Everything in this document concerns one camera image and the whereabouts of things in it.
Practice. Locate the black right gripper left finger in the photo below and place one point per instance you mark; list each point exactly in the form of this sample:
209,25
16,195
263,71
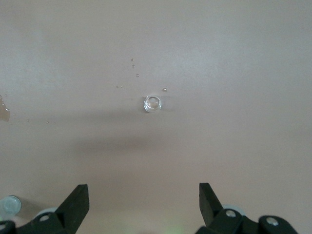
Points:
70,214

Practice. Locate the large liquid puddle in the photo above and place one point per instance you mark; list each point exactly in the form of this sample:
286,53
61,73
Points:
3,114

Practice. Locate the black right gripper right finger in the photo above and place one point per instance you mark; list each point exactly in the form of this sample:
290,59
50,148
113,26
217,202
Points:
214,214

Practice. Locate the brown table cover mat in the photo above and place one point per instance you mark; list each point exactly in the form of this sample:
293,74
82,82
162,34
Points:
219,73

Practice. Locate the clear glass beaker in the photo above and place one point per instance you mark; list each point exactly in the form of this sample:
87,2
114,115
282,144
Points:
152,104

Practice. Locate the yellow-green plastic bottle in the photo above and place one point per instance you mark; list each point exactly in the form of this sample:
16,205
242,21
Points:
9,206

